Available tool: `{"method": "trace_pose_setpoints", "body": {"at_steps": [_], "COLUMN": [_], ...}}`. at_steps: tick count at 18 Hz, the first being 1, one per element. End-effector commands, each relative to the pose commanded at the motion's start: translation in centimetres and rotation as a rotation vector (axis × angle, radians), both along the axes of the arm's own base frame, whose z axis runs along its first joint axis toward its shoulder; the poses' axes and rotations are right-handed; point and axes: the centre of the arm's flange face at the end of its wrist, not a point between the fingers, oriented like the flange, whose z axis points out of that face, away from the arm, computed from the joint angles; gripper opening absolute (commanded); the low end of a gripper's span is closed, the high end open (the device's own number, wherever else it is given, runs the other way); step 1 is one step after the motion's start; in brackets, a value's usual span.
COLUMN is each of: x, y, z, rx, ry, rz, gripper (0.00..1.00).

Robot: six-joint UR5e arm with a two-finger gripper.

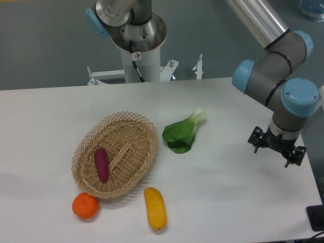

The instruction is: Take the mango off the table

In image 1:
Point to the black device at table edge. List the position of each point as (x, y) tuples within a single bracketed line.
[(315, 217)]

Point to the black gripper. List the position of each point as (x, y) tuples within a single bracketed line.
[(286, 147)]

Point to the yellow mango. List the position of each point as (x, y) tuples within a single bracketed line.
[(155, 208)]

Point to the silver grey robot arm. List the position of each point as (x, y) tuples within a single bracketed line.
[(139, 34)]

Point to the green bok choy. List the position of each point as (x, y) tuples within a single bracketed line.
[(180, 136)]

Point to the purple sweet potato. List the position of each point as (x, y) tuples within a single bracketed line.
[(102, 164)]

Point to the orange fruit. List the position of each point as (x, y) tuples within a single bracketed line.
[(85, 206)]

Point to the woven wicker basket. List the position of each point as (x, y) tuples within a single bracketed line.
[(131, 142)]

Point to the blue bag in background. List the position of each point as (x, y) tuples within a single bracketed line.
[(312, 9)]

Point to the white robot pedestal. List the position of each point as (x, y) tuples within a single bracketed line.
[(138, 67)]

